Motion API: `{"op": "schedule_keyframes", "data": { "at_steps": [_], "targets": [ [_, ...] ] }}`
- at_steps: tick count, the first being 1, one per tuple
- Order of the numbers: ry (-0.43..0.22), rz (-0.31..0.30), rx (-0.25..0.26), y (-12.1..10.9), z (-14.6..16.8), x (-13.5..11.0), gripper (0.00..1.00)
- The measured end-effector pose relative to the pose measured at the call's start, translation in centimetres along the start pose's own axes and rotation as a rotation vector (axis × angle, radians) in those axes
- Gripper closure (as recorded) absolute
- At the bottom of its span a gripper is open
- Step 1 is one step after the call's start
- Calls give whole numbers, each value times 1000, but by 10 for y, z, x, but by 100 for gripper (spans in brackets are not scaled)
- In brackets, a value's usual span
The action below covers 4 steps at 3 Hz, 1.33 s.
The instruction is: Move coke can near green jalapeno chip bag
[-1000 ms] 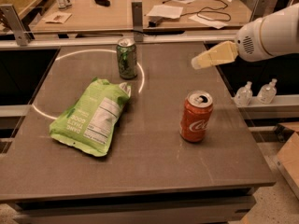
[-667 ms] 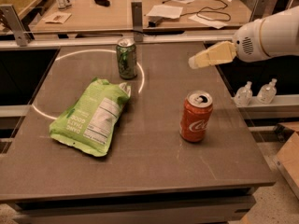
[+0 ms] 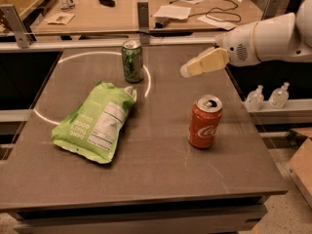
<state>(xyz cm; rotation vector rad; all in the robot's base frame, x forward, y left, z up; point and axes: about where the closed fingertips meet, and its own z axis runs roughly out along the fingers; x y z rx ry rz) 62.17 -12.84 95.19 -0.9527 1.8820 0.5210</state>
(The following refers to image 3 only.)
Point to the metal bracket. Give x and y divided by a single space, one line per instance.
11 15
270 9
143 21

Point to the middle metal bracket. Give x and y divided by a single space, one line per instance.
143 21

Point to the wooden back desk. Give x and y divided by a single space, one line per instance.
205 15

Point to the left metal bracket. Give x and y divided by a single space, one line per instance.
11 15

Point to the green soda can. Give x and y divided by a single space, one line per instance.
132 61

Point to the red coke can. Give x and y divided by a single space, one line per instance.
206 115

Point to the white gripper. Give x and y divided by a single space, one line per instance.
236 46

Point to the green jalapeno chip bag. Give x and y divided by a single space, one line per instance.
92 130

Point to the small paper packet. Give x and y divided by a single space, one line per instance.
60 18

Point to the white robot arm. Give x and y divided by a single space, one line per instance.
287 38

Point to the black mouse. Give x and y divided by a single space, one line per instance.
107 3

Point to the white paper sheet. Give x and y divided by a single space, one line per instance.
173 12

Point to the right metal bracket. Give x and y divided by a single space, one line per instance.
270 9

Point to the clear sanitizer bottle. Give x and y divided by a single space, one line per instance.
255 99
279 96

